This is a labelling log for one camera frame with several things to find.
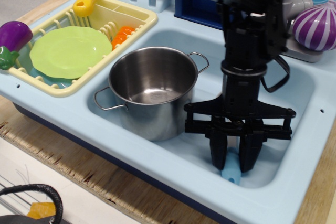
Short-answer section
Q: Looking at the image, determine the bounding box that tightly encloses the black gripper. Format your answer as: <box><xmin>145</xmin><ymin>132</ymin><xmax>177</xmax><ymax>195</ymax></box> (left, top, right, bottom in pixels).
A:
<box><xmin>184</xmin><ymin>74</ymin><xmax>296</xmax><ymax>173</ymax></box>

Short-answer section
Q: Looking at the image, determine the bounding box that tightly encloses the stainless steel pot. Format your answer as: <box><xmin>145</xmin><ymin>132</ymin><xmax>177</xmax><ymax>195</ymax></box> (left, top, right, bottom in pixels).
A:
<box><xmin>107</xmin><ymin>47</ymin><xmax>209</xmax><ymax>141</ymax></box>

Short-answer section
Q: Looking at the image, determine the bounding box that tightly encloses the black braided cable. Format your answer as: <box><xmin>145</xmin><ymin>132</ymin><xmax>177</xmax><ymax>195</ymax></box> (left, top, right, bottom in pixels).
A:
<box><xmin>0</xmin><ymin>184</ymin><xmax>64</xmax><ymax>224</ymax></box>

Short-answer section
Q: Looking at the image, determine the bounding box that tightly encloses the light blue toy sink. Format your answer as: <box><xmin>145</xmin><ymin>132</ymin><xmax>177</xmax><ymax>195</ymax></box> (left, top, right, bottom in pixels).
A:
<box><xmin>1</xmin><ymin>0</ymin><xmax>335</xmax><ymax>223</ymax></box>

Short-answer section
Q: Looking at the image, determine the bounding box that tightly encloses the yellow toy utensil handle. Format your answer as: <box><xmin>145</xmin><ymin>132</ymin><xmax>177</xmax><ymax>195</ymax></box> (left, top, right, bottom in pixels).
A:
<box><xmin>72</xmin><ymin>0</ymin><xmax>97</xmax><ymax>17</ymax></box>

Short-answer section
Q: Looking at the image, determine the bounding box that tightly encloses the cream dish rack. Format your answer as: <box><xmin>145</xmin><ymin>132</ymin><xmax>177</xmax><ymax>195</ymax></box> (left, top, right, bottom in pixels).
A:
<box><xmin>1</xmin><ymin>0</ymin><xmax>157</xmax><ymax>98</ymax></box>

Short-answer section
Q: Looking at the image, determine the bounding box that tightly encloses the orange toy carrot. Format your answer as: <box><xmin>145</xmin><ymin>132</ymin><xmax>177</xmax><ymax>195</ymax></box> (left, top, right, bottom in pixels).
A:
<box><xmin>111</xmin><ymin>26</ymin><xmax>135</xmax><ymax>50</ymax></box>

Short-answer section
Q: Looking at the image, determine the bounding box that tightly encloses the wooden board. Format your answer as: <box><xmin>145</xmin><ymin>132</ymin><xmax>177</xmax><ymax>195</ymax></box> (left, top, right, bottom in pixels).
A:
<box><xmin>0</xmin><ymin>0</ymin><xmax>336</xmax><ymax>224</ymax></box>

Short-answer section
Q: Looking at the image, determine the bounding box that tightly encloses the grey toy faucet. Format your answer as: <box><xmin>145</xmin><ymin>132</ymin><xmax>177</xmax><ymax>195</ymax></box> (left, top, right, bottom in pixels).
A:
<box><xmin>283</xmin><ymin>0</ymin><xmax>322</xmax><ymax>62</ymax></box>

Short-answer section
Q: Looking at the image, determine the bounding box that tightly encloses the light blue plate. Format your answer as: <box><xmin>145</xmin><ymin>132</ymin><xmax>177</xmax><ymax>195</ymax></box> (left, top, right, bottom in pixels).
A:
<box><xmin>29</xmin><ymin>68</ymin><xmax>68</xmax><ymax>89</ymax></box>

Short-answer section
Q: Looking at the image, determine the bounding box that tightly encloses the green plastic plate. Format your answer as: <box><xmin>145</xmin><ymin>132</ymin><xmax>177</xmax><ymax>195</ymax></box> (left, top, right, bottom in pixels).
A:
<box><xmin>29</xmin><ymin>26</ymin><xmax>112</xmax><ymax>79</ymax></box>

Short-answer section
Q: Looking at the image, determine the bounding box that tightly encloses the purple striped toy onion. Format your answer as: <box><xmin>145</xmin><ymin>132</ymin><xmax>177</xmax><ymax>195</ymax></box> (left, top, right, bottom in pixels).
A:
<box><xmin>292</xmin><ymin>0</ymin><xmax>335</xmax><ymax>51</ymax></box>

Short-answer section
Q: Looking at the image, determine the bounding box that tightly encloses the purple toy eggplant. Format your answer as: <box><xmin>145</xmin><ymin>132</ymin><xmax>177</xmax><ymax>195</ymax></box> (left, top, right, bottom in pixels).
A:
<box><xmin>1</xmin><ymin>21</ymin><xmax>33</xmax><ymax>70</ymax></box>

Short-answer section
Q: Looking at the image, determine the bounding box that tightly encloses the dark blue plastic box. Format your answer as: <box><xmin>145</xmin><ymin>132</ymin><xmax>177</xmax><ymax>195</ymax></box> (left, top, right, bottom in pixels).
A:
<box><xmin>174</xmin><ymin>0</ymin><xmax>223</xmax><ymax>30</ymax></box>

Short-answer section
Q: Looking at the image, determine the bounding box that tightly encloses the yellow tape piece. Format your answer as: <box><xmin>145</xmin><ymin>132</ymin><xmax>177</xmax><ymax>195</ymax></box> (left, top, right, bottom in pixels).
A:
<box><xmin>27</xmin><ymin>202</ymin><xmax>56</xmax><ymax>219</ymax></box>

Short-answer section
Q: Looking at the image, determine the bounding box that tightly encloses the white spoon blue handle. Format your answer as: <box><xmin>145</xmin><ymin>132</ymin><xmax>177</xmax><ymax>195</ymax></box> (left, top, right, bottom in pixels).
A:
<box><xmin>221</xmin><ymin>147</ymin><xmax>241</xmax><ymax>185</ymax></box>

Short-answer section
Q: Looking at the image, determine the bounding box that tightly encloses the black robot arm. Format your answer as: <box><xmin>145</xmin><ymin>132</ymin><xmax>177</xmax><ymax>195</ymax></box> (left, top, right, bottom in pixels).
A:
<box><xmin>184</xmin><ymin>0</ymin><xmax>296</xmax><ymax>172</ymax></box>

